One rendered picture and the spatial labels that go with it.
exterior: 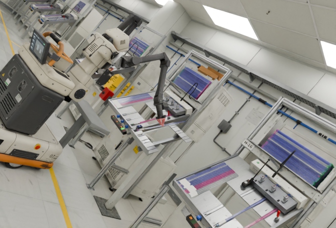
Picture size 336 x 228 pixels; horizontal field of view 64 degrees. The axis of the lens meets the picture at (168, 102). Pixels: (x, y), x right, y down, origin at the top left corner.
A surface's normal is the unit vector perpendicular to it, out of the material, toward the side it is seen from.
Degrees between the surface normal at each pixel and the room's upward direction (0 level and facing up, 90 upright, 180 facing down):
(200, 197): 44
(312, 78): 90
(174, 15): 90
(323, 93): 90
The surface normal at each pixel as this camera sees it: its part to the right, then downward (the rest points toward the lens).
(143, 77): 0.52, 0.45
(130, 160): -0.55, -0.47
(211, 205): 0.07, -0.87
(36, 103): 0.64, 0.54
